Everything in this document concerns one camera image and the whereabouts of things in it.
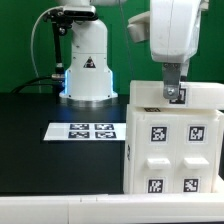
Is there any white fiducial marker base plate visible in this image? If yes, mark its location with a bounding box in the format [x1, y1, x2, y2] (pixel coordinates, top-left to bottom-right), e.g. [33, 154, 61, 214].
[43, 123, 126, 141]

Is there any white cable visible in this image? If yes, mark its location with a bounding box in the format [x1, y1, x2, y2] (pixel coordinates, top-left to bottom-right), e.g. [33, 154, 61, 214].
[30, 6, 64, 94]

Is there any black cable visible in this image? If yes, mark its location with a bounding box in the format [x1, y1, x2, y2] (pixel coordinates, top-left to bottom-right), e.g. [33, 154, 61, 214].
[11, 77, 66, 94]

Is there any white cabinet top block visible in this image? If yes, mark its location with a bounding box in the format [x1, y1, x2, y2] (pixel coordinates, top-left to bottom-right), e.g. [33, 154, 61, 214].
[130, 81, 224, 110]

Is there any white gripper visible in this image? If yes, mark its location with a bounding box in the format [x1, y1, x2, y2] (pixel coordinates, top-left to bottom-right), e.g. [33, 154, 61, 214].
[150, 0, 201, 100]

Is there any black camera on stand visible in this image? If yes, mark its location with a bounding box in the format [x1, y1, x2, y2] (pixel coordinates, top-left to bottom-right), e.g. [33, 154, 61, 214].
[43, 6, 98, 83]

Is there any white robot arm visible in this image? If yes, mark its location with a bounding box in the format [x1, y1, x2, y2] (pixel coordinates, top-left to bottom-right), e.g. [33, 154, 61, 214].
[56, 0, 202, 102]

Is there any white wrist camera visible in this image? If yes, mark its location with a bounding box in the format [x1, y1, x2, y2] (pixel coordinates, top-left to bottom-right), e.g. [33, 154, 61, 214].
[127, 11, 150, 43]

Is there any white cabinet body box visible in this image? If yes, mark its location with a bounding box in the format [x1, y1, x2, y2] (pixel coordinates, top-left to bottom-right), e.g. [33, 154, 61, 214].
[123, 106, 224, 194]

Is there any white L-shaped obstacle frame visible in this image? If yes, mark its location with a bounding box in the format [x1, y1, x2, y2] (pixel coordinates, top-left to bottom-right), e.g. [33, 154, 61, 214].
[0, 178, 224, 224]

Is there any white cabinet door panel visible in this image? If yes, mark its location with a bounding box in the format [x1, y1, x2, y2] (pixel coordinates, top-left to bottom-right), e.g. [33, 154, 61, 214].
[173, 117, 219, 193]
[133, 119, 178, 194]

